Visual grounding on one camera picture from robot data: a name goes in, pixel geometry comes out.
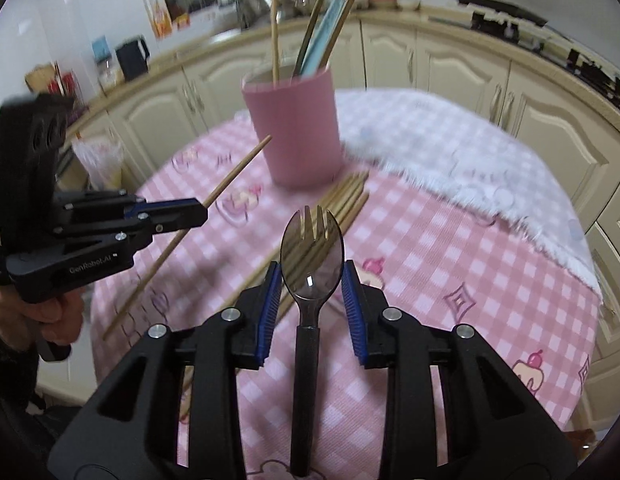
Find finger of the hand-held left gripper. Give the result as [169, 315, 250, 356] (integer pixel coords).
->
[52, 189, 209, 220]
[50, 215, 208, 253]

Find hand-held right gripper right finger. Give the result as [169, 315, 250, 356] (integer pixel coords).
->
[341, 259, 578, 480]

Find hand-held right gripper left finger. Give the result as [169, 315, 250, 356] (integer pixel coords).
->
[47, 260, 283, 480]

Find long wooden chopstick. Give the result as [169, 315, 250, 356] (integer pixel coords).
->
[293, 0, 341, 78]
[102, 135, 273, 341]
[270, 0, 281, 83]
[320, 0, 377, 68]

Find grey spoon black handle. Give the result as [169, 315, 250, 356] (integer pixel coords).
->
[280, 204, 347, 478]

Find grey fork black handle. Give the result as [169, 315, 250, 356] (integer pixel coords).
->
[296, 204, 339, 246]

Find pile of wooden chopsticks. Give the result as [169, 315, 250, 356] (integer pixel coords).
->
[179, 170, 371, 423]

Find pink cup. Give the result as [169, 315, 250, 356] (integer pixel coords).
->
[241, 66, 345, 188]

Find light blue knife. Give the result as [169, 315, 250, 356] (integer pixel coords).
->
[300, 0, 349, 75]

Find person's left forearm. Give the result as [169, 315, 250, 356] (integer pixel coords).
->
[0, 287, 46, 411]

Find person's left hand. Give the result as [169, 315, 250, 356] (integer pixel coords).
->
[22, 291, 87, 347]

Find plastic bag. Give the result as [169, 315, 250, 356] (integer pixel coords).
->
[70, 132, 125, 191]

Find pink checkered tablecloth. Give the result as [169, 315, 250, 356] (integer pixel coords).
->
[90, 87, 603, 480]

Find wooden cutting board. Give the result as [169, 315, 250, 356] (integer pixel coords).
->
[25, 62, 58, 96]

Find glass jar white lid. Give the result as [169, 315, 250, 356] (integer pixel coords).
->
[97, 57, 125, 93]

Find black electric kettle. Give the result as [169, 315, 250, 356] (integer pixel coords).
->
[115, 36, 151, 81]

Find blue carton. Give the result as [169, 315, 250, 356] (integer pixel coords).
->
[92, 36, 116, 63]

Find white fringed cloth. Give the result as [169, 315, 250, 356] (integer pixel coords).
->
[335, 87, 603, 293]

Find orange bottle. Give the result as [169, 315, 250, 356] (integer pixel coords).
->
[149, 0, 171, 40]

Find steel pot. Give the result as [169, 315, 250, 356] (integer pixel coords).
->
[237, 0, 275, 28]

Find cream base cabinets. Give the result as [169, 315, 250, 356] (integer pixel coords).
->
[60, 2, 620, 361]

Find black gas stove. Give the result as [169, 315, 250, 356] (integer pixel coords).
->
[430, 7, 620, 111]

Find black induction cooker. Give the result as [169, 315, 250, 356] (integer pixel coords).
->
[451, 0, 548, 27]

